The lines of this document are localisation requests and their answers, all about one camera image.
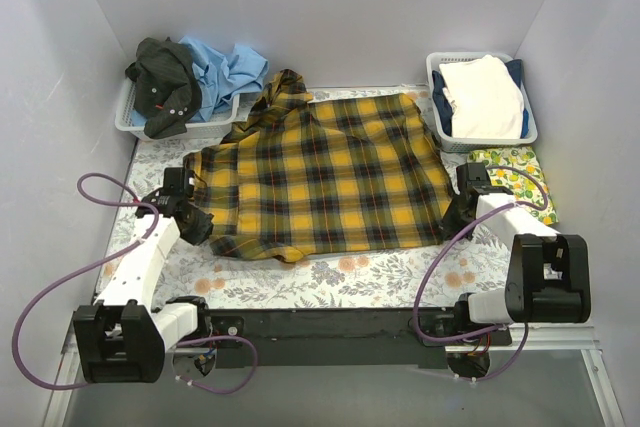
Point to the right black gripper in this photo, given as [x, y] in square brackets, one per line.
[454, 217]

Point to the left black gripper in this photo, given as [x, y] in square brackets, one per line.
[198, 226]

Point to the black pinstripe shirt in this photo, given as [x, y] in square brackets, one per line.
[167, 94]

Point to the yellow plaid flannel shirt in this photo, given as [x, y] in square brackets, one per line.
[300, 177]

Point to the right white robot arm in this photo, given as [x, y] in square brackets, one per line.
[548, 273]

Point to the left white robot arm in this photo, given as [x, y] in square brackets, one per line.
[120, 337]

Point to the lemon print cloth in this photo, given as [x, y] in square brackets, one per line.
[518, 169]

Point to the navy blue folded shirt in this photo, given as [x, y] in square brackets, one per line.
[440, 97]

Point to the white folded shirt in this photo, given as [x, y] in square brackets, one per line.
[485, 97]

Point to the left white laundry basket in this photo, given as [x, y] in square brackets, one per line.
[217, 128]

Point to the light blue shirt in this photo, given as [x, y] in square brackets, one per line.
[222, 76]

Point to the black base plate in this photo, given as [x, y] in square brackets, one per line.
[318, 337]

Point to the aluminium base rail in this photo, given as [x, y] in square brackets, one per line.
[550, 375]

